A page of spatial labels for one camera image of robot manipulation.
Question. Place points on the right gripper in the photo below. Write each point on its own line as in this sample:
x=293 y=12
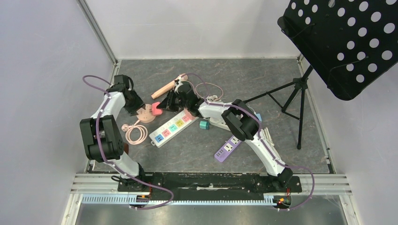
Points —
x=173 y=101

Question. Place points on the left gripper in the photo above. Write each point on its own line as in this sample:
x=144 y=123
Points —
x=139 y=104

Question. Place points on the coral plug adapter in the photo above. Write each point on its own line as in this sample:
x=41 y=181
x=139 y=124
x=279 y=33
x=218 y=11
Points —
x=155 y=110

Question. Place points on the pink cube socket adapter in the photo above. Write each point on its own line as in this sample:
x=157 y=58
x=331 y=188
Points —
x=191 y=117

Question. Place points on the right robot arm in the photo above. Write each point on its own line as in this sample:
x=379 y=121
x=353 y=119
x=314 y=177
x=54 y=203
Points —
x=241 y=121

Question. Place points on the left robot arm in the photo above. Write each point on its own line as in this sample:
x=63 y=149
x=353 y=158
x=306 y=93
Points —
x=102 y=139

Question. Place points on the round pink socket hub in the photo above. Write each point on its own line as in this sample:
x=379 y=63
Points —
x=145 y=115

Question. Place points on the white multicolour power strip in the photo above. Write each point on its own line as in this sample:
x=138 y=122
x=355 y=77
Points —
x=170 y=129

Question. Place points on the teal usb charger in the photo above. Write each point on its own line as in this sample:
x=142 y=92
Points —
x=205 y=125

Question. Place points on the brown wooden metronome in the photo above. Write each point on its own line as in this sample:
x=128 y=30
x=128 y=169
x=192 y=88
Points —
x=126 y=148

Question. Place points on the white usb power strip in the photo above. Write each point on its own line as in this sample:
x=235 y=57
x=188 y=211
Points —
x=220 y=123

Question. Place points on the purple power strip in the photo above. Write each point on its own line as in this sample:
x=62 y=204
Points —
x=227 y=149

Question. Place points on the blue usb charger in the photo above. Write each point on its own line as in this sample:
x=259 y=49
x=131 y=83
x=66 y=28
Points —
x=259 y=117

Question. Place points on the black music stand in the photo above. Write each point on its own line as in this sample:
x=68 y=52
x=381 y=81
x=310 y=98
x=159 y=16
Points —
x=349 y=43

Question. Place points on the white cable plug bundle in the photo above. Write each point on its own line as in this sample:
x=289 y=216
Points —
x=212 y=98

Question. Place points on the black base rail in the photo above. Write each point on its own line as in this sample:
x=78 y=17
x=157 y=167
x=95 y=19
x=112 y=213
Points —
x=162 y=186

